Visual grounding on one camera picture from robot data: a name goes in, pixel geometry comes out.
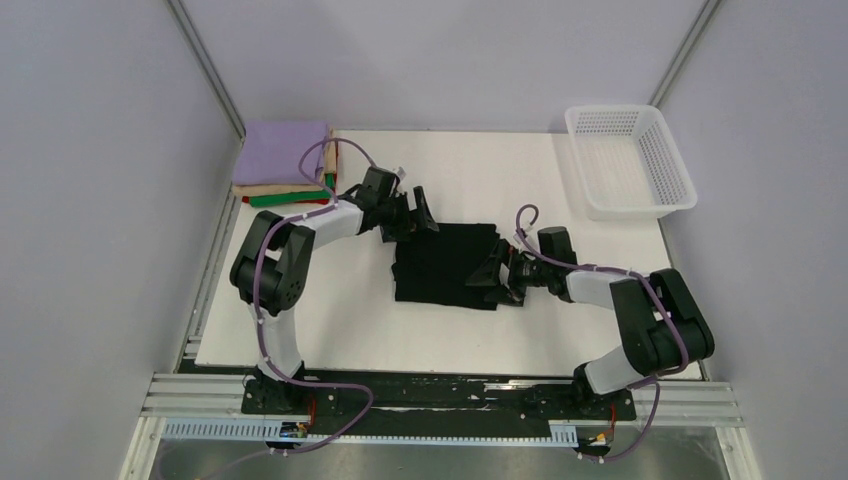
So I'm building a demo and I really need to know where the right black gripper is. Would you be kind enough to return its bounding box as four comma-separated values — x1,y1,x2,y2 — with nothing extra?
466,239,551,307

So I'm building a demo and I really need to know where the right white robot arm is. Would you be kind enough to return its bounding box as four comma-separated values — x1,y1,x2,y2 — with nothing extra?
466,226,715,418

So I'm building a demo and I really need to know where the white slotted cable duct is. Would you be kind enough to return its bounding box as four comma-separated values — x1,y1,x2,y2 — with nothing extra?
161,418,579,448

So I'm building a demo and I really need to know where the aluminium frame rail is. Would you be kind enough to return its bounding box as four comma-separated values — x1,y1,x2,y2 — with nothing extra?
142,374,744,428

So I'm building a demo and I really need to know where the folded green t shirt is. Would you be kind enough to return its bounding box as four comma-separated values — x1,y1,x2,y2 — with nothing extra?
231,181,332,208

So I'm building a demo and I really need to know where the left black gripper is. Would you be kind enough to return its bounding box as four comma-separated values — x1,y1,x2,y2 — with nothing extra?
377,187,437,244

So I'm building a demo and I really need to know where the black t shirt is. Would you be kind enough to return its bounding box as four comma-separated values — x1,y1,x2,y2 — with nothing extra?
391,223,500,311

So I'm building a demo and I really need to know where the folded purple t shirt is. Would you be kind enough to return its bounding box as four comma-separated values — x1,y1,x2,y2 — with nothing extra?
231,120,329,186

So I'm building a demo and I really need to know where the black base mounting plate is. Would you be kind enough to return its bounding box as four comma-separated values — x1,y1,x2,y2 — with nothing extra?
241,369,636,435

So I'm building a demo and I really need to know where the folded beige t shirt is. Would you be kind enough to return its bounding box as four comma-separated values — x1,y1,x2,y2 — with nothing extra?
231,122,330,197

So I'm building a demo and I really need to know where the folded red t shirt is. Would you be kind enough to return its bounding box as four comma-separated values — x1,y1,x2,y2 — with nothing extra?
241,139,340,208

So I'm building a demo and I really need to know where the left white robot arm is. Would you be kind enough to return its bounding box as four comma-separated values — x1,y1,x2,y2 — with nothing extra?
229,167,439,413

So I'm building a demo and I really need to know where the white plastic laundry basket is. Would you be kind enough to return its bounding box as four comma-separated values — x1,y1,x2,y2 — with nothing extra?
564,104,698,221

